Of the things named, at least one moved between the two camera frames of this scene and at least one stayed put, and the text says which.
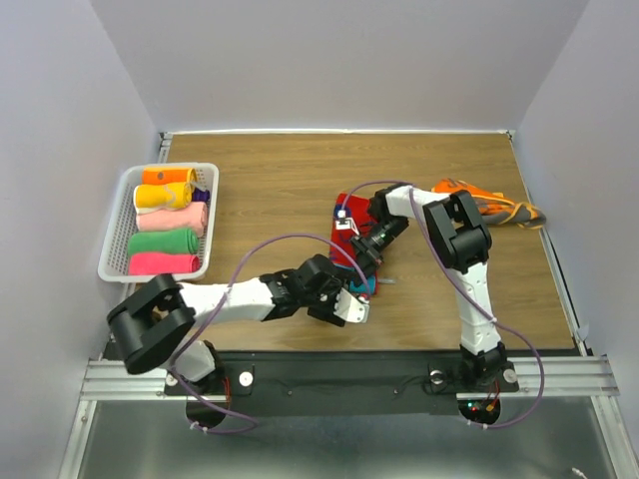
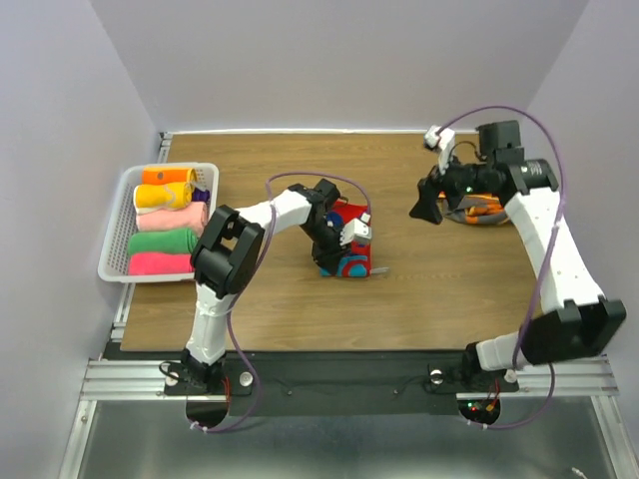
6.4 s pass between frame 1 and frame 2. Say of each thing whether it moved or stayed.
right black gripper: moved
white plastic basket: stayed
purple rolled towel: stayed
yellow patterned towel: stayed
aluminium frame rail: stayed
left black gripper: moved
